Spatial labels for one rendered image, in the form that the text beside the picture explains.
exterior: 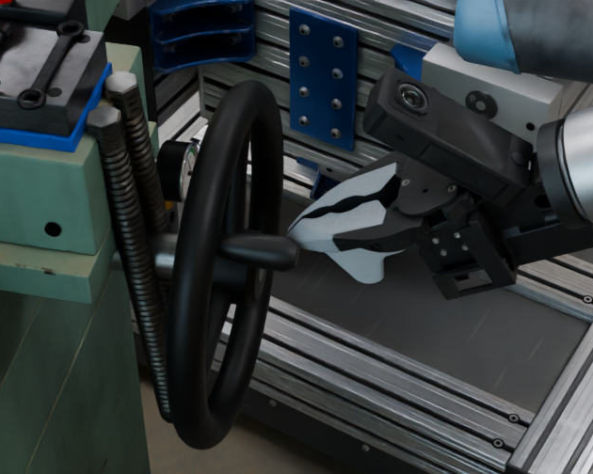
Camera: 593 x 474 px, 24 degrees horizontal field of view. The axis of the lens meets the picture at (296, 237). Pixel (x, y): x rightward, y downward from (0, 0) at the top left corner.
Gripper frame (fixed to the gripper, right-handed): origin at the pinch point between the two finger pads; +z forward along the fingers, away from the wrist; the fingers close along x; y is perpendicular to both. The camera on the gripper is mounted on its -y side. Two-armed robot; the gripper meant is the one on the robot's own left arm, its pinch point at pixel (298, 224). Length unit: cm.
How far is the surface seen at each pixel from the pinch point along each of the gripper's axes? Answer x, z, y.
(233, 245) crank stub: -3.2, 3.2, -2.2
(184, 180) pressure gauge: 28.6, 27.6, 12.4
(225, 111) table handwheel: 5.6, 3.3, -7.3
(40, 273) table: -4.7, 17.5, -5.7
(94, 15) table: 26.2, 22.5, -8.6
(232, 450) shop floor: 45, 62, 69
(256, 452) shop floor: 45, 59, 71
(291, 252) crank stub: -3.1, -0.3, -0.2
